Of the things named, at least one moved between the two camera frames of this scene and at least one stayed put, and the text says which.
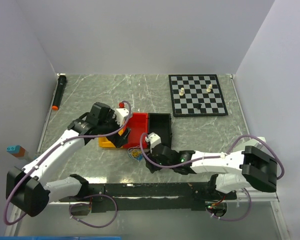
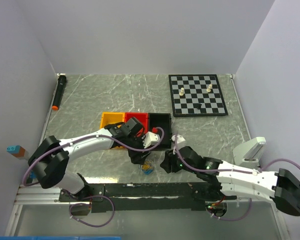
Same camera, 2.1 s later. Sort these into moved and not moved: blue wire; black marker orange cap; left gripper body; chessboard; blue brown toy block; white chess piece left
Moved: blue wire; left gripper body
Not moved: white chess piece left; chessboard; blue brown toy block; black marker orange cap
